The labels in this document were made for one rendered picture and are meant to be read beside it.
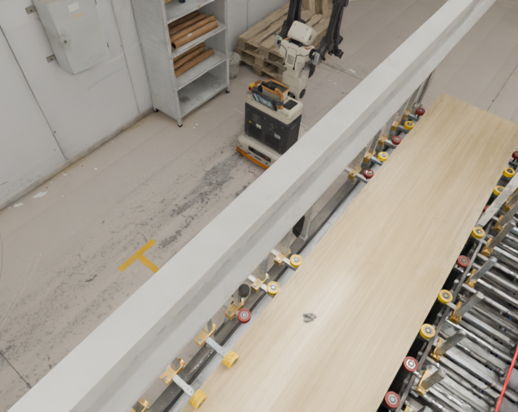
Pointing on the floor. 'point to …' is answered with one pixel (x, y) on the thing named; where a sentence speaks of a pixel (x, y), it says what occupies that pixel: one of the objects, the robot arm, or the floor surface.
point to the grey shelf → (165, 96)
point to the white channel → (234, 235)
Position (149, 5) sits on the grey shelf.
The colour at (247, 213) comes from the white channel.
